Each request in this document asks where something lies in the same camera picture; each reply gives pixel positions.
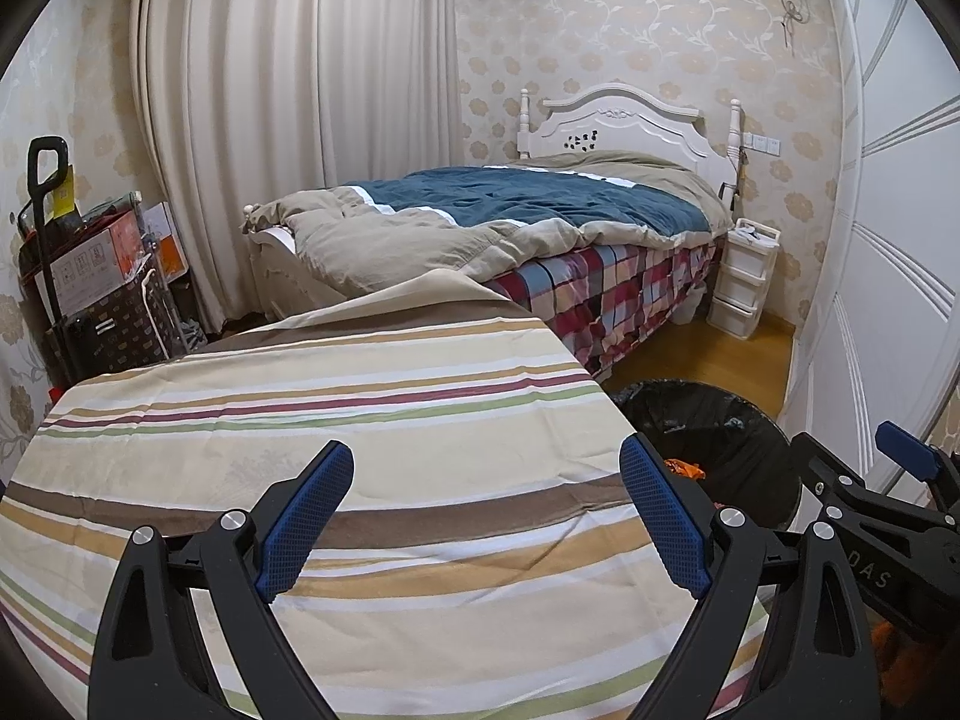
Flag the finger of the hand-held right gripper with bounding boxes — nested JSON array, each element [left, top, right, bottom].
[[876, 422, 960, 507], [791, 431, 923, 518]]

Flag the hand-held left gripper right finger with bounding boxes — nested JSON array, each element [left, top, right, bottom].
[[619, 431, 875, 720]]

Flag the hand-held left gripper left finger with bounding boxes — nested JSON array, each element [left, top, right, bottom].
[[88, 440, 355, 720]]

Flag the trash bin with black bag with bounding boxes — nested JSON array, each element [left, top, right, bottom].
[[607, 380, 803, 533]]

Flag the striped tablecloth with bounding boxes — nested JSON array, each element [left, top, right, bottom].
[[0, 315, 773, 720]]

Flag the white plastic drawer unit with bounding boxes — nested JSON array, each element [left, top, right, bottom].
[[709, 217, 781, 337]]

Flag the white plastic container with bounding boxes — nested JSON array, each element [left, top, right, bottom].
[[671, 285, 710, 325]]

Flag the plaid bed sheet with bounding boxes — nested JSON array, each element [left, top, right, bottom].
[[484, 236, 725, 380]]

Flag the beige cloth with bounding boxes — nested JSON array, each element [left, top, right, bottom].
[[206, 270, 560, 350]]

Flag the white wardrobe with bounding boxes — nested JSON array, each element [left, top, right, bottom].
[[780, 0, 960, 496]]

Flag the small white orange cardboard box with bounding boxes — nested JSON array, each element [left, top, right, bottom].
[[142, 202, 188, 282]]

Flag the large white orange cardboard box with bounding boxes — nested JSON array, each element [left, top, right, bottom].
[[49, 210, 147, 316]]

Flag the cream curtain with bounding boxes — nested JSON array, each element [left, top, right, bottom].
[[131, 0, 466, 331]]

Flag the hanging cable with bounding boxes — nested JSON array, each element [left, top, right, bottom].
[[776, 0, 811, 53]]

